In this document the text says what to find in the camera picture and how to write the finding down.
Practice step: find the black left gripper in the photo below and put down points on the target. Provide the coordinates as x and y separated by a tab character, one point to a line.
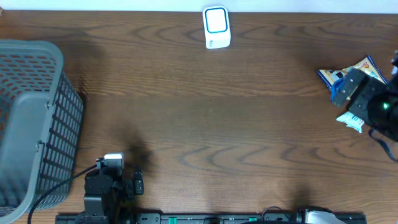
130	188

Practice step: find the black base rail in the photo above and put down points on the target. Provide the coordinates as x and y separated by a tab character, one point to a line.
301	216

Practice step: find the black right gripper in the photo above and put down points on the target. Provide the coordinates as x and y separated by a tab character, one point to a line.
365	103

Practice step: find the grey plastic shopping basket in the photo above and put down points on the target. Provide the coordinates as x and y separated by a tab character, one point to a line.
41	119

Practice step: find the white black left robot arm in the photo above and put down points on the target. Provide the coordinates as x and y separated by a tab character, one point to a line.
109	209

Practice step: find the green wet wipes pack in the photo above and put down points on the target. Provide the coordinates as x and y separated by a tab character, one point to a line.
351	121

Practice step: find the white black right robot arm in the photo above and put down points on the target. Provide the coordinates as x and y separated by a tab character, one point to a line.
372	101

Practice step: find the yellow snack bag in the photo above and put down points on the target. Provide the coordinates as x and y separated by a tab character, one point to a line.
366	65

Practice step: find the white barcode scanner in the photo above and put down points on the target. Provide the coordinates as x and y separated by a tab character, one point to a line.
216	26

